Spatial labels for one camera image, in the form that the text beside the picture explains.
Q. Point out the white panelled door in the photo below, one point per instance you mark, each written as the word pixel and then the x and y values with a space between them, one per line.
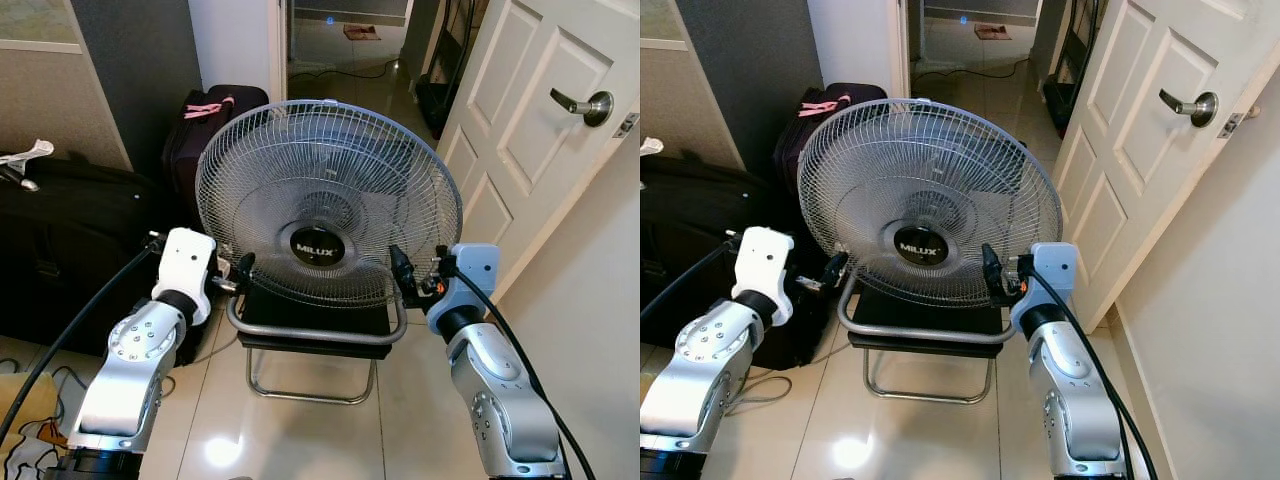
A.
pixel 1140 110
pixel 530 110

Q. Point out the black furniture stand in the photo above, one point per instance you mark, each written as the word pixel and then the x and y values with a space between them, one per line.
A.
pixel 1068 100
pixel 440 100

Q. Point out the black chrome-frame chair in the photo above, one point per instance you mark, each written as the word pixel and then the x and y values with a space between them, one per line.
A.
pixel 310 315
pixel 920 315

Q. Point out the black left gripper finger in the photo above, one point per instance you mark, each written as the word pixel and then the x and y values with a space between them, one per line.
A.
pixel 835 268
pixel 245 268

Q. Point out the yellow printed bag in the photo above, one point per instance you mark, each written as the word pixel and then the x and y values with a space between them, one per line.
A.
pixel 25 400

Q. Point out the metal door latch plate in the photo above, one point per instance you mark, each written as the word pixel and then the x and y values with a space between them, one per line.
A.
pixel 626 125
pixel 1231 125

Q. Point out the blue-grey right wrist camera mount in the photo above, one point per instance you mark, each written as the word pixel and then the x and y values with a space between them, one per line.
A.
pixel 1052 275
pixel 475 275

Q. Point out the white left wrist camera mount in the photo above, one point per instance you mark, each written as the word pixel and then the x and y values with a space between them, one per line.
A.
pixel 185 262
pixel 762 260

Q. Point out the pink ribbon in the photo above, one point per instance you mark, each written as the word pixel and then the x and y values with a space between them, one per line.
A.
pixel 822 105
pixel 208 108

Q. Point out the large black suitcase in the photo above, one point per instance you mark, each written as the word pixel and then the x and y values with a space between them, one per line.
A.
pixel 70 240
pixel 690 220

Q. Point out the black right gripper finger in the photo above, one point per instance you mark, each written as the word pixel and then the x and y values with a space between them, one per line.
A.
pixel 402 272
pixel 991 270

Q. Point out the window with white sill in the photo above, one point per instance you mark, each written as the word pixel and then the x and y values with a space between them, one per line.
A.
pixel 660 18
pixel 35 20

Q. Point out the dark maroon suitcase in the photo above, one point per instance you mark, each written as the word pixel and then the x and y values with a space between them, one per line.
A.
pixel 190 150
pixel 800 150

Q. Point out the small reddish floor item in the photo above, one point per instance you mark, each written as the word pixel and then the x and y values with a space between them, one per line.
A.
pixel 362 32
pixel 993 32

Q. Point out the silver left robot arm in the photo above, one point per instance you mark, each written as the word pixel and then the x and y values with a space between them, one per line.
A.
pixel 130 360
pixel 715 360

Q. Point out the grey MILUX electric fan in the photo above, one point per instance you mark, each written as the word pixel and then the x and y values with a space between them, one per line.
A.
pixel 930 180
pixel 330 180

